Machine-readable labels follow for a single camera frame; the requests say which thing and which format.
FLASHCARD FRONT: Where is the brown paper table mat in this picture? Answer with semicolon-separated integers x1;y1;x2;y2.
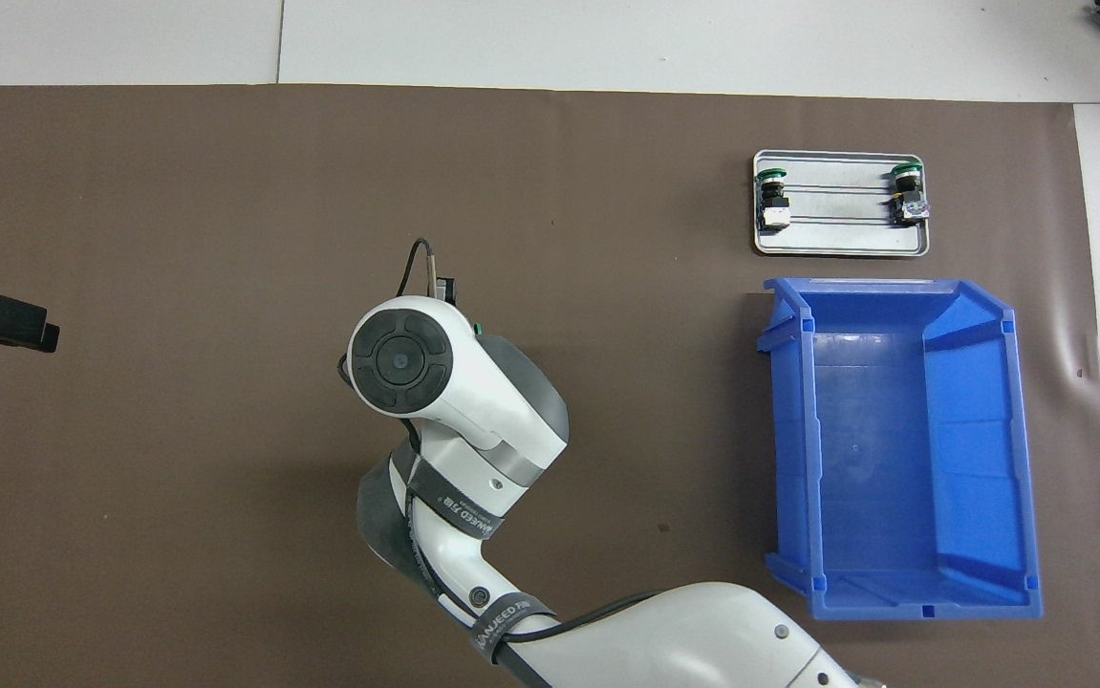
0;84;1100;688

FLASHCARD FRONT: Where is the silver metal tray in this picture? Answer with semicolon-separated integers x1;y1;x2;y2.
752;149;931;257

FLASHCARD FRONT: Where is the blue plastic storage bin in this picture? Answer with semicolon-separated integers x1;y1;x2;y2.
762;277;1045;622

